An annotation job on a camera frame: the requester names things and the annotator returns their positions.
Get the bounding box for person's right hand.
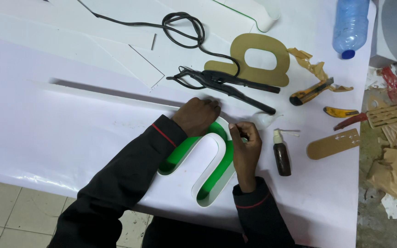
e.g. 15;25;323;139
228;121;263;177

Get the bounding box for person's left hand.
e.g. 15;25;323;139
172;97;222;138

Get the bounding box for green and white channel letter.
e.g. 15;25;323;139
157;117;241;209

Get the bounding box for small white glue bottle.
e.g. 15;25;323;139
251;113;284;131

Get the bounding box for brown board letter cutout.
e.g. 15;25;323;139
204;33;291;87

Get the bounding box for white nozzle piece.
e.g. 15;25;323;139
278;129;301;138

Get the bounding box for brown bottle with white cap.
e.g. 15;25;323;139
272;129;292;177

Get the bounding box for long white plastic strip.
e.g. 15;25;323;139
26;78;182;111

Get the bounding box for yellow black utility knife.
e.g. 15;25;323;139
289;77;335;107

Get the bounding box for white channel letter shell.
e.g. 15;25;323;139
212;0;281;34

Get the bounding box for crumpled brown tape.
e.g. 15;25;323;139
287;48;354;93

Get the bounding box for brown oblong board piece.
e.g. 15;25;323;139
306;128;361;161

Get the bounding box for person's black clothing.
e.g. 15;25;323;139
142;215;249;248

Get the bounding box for white plastic sheet offcut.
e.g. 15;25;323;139
0;0;165;90

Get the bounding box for clear blue-capped water bottle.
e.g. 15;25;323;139
332;0;371;60

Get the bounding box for slotted wooden cutout pieces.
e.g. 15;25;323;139
367;94;397;145

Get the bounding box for heap of brown paper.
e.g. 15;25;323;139
367;146;397;212

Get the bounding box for black corded hand tool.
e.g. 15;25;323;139
166;66;281;116

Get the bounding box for black power cable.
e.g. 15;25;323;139
77;0;241;78

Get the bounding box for red handled tool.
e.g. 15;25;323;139
333;113;369;132

